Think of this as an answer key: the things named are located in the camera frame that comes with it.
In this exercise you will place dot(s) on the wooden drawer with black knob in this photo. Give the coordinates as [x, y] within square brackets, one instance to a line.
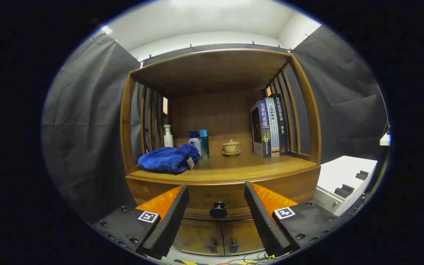
[215, 195]

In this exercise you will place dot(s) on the white bottle with blue cap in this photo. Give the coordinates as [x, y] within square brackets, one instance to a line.
[195, 141]

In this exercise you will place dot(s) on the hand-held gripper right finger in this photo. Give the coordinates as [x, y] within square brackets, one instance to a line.
[263, 221]

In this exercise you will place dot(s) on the white storage box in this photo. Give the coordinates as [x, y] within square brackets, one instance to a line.
[341, 173]

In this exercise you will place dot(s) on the white wall shelf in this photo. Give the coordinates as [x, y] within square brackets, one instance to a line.
[385, 140]

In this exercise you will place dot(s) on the clear teal bottle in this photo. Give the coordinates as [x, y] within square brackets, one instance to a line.
[204, 143]

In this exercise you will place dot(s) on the white pump bottle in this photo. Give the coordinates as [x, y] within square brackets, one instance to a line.
[168, 140]

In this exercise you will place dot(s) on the wooden cabinet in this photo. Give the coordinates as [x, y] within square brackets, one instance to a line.
[215, 106]

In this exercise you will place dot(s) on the wooden cabinet door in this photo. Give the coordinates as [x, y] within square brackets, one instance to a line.
[243, 235]
[201, 235]

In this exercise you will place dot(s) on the blue towel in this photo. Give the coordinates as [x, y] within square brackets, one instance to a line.
[168, 158]

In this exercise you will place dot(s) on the wooden countertop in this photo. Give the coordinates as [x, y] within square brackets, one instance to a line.
[234, 165]

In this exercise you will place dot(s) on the book with pale spine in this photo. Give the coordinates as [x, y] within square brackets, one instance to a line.
[273, 129]

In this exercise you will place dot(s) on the book with blue spine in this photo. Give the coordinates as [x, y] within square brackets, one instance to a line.
[263, 129]

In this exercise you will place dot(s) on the yellow black hazard tape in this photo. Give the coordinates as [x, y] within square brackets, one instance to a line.
[188, 262]

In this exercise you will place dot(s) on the beige lidded teacup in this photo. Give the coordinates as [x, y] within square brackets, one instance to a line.
[231, 147]

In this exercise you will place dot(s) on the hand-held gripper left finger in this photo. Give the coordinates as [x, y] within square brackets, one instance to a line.
[171, 221]

